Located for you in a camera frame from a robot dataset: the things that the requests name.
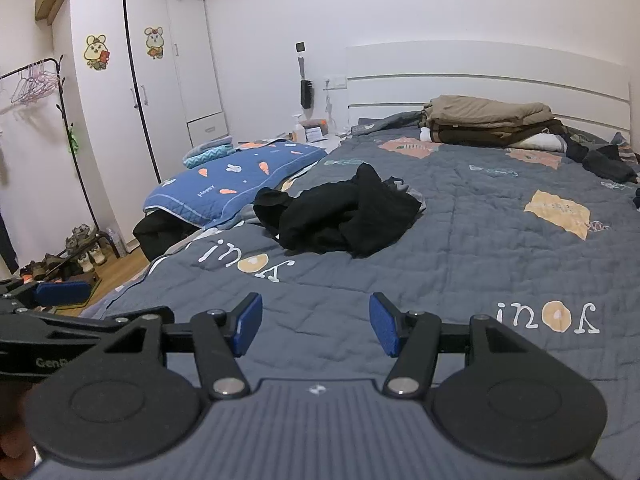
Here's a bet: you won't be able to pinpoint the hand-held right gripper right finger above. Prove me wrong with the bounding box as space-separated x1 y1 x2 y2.
368 292 536 401

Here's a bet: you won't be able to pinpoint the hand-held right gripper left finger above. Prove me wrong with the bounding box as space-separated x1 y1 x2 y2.
102 292 264 401

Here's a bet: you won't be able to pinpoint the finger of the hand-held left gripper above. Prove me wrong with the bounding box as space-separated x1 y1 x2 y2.
0 311 128 341
0 281 97 311

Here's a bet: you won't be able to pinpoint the black t-shirt white print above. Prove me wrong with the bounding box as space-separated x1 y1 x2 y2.
252 162 423 259

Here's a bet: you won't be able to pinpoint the pink clothes hangers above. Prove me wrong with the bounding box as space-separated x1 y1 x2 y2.
10 62 59 106

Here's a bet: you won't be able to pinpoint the black clothes rack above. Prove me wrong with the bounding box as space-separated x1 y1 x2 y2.
0 55 117 261

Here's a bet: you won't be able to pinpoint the black crumpled clothes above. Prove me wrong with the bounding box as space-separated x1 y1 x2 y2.
564 132 640 184

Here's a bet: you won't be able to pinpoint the person's left hand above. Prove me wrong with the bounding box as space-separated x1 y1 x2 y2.
0 389 37 471

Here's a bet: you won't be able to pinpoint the row of shoes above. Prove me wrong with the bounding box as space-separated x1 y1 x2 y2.
20 225 113 282

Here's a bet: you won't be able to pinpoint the clear plastic bottle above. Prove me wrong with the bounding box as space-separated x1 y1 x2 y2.
106 227 127 257

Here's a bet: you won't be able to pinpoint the dark hanging garment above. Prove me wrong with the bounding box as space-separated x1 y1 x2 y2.
0 200 21 276

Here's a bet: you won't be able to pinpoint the grey quilted bedspread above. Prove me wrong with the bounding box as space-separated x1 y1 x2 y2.
80 122 640 461

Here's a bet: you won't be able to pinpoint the dark cloth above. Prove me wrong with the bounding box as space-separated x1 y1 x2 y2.
132 209 203 262

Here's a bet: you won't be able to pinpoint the blue carrot print pillow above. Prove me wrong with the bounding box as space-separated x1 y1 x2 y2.
142 141 328 231

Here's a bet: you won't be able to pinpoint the teal zigzag folded cloth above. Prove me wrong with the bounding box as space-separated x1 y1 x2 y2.
182 142 237 170

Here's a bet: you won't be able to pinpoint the white wardrobe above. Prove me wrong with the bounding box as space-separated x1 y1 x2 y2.
52 0 231 233

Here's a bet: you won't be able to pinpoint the small brown box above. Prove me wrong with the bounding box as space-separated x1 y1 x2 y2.
303 119 331 142

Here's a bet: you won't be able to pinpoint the dark grey pillow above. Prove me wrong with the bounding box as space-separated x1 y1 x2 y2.
350 110 427 137

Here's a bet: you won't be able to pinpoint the dark brown folded garment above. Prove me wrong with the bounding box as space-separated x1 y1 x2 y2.
429 119 569 150

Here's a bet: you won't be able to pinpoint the khaki folded garment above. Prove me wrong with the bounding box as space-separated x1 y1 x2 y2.
421 94 552 127

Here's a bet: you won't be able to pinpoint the mouse sticker red card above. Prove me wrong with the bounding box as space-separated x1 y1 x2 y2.
84 35 112 70

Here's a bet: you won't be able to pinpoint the white folded cloth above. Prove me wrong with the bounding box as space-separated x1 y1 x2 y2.
509 132 567 153

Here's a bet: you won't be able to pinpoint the mouse sticker orange trim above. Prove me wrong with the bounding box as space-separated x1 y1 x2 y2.
144 26 166 60

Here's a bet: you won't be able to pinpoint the white headboard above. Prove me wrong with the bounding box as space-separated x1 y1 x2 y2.
345 41 632 143

